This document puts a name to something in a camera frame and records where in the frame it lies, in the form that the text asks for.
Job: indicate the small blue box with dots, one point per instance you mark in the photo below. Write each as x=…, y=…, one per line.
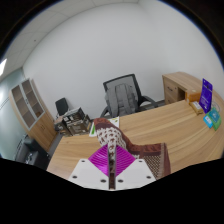
x=208, y=121

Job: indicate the small brown cardboard box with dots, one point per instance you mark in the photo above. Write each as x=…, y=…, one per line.
x=60, y=127

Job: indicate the purple standing card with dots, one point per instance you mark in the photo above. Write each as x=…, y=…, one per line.
x=206, y=96

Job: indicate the orange box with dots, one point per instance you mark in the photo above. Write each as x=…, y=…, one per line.
x=193, y=96

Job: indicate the small black chair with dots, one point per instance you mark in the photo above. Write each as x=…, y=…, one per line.
x=61, y=106

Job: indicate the wooden shelf unit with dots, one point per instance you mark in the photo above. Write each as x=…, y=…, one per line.
x=43, y=128

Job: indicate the small yellowish box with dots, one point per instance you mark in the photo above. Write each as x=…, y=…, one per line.
x=196, y=107

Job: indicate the grey backpack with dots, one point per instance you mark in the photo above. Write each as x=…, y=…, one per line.
x=120, y=99

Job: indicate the black leather chair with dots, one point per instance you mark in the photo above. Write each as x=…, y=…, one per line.
x=30, y=151

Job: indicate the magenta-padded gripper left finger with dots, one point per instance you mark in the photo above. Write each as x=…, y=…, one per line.
x=90, y=171

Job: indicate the brown patterned towel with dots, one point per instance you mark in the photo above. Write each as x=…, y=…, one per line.
x=148, y=154

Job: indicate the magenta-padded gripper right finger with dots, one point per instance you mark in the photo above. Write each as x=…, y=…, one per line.
x=133, y=171

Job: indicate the ceiling light panel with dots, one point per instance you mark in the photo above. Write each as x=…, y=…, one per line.
x=3, y=67

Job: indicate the green box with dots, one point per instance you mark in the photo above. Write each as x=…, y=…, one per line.
x=216, y=119

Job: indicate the low wooden side cabinet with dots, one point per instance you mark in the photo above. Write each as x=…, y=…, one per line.
x=176, y=83

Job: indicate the black mesh office chair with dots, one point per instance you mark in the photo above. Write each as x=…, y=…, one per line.
x=121, y=80

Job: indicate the clear plastic packet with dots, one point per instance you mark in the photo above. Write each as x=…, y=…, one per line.
x=216, y=105

